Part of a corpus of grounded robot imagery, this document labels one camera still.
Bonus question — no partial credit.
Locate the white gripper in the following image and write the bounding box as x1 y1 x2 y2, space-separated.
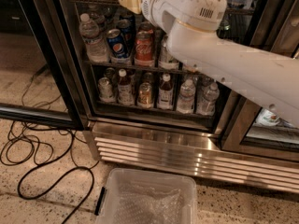
116 0 228 35

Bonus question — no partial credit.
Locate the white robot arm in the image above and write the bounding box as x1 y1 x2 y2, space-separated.
118 0 299 127

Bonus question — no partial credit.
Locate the rear blue Pepsi can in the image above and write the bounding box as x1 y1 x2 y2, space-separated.
117 19 134 51

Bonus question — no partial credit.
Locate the blue pepsi can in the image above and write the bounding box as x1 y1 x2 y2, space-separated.
107 29 129 58
117 19 134 51

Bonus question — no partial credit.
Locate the rear red cola can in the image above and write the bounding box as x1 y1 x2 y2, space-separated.
138 21 155 37

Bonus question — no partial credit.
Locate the rear water bottle middle shelf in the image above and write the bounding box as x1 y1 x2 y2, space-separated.
88 5 107 32

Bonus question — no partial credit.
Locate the water bottle shelf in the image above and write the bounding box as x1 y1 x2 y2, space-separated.
196 82 220 116
79 13 108 63
88 5 107 32
177 79 196 114

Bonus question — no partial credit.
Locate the front red Coca-Cola can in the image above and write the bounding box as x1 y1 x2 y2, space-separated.
135 31 154 67

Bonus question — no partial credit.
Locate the front blue Pepsi can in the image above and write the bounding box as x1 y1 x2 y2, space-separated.
107 29 129 58

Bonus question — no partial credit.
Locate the front water bottle middle shelf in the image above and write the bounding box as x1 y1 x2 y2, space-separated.
79 13 108 63

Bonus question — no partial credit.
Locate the silver can bottom shelf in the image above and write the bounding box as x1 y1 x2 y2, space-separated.
98 77 116 103

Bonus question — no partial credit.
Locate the rear dark green can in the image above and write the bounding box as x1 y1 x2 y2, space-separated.
218 20 231 38

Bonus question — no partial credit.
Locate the gold can bottom shelf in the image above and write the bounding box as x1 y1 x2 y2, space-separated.
137 82 153 108

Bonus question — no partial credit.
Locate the stainless steel display fridge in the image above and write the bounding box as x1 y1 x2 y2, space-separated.
54 0 299 193

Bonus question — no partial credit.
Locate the open glass fridge door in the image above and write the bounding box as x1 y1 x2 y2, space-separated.
0 0 88 130

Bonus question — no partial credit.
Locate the rightmost water bottle bottom shelf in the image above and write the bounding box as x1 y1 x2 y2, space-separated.
196 82 220 116

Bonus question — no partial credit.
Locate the closed right fridge door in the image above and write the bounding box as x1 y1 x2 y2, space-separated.
221 0 299 161

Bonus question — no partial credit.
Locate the brown juice bottle left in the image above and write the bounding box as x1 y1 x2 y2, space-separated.
118 69 134 105

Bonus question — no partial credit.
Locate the brown juice bottle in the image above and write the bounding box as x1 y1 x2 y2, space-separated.
157 73 173 110
118 69 134 105

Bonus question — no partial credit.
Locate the brown juice bottle right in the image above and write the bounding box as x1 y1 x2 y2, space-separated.
157 73 173 110

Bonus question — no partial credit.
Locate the clear bottle right compartment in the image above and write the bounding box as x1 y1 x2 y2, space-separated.
255 108 279 127

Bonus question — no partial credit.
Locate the clear plastic storage bin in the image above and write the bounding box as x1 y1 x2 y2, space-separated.
95 168 197 224

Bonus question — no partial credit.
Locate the bubble wrap sheet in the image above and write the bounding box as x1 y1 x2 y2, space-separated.
113 184 183 224

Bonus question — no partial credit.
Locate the black floor cable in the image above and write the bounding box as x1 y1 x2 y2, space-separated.
0 64 101 224

